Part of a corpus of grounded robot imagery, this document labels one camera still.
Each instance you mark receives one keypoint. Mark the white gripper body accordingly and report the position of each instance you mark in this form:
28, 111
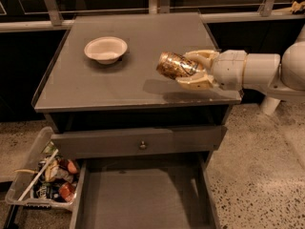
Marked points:
229, 66

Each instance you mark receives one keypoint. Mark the yellow crumpled snack bag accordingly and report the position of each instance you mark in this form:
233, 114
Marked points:
54, 172

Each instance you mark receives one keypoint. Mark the white paper bowl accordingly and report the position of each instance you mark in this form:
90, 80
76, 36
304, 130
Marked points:
106, 50

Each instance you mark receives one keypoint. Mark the metal railing frame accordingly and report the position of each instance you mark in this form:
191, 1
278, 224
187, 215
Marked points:
45, 15

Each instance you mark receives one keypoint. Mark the orange red fruit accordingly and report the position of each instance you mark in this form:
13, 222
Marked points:
72, 167

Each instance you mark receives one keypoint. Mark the open grey middle drawer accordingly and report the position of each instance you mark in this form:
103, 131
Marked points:
145, 192

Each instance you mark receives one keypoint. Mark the grey top drawer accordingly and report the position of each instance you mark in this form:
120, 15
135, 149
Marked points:
125, 142

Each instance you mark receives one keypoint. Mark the white stick in bin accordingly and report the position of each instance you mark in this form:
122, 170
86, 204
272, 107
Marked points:
49, 160

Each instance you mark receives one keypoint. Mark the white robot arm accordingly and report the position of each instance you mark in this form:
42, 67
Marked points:
278, 77

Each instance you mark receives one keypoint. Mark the round metal drawer knob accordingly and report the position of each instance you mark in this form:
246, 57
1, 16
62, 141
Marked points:
143, 145

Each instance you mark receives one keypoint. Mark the grey drawer cabinet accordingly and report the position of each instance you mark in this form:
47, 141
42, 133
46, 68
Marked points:
77, 94

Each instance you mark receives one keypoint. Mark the orange soda can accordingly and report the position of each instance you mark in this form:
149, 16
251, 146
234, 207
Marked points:
173, 65

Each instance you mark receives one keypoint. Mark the clear plastic bin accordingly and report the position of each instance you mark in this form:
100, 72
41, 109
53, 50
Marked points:
40, 150

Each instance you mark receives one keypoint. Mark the dark blue can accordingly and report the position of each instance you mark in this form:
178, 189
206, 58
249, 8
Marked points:
46, 191

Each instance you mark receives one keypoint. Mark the red snack packet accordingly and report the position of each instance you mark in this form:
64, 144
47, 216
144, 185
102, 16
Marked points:
66, 191

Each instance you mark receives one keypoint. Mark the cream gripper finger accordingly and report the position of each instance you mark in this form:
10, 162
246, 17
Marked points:
198, 82
203, 59

